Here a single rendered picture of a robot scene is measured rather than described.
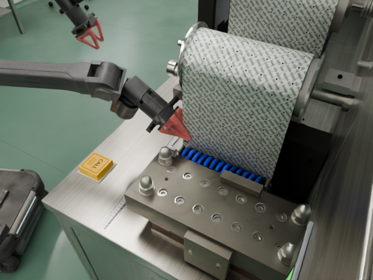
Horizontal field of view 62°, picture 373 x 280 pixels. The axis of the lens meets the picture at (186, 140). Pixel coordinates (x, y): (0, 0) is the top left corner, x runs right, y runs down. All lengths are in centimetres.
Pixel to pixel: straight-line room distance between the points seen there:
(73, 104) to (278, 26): 216
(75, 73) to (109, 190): 33
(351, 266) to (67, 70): 69
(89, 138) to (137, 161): 147
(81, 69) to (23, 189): 122
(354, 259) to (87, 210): 73
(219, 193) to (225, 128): 15
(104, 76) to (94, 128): 174
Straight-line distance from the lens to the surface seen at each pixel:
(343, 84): 61
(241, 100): 63
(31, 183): 191
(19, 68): 83
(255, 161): 72
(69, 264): 185
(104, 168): 91
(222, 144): 73
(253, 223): 67
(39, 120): 269
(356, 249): 22
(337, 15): 78
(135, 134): 103
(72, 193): 92
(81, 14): 120
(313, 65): 61
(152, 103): 74
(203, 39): 65
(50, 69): 80
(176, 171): 74
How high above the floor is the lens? 160
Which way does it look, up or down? 45 degrees down
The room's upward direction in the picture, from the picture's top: straight up
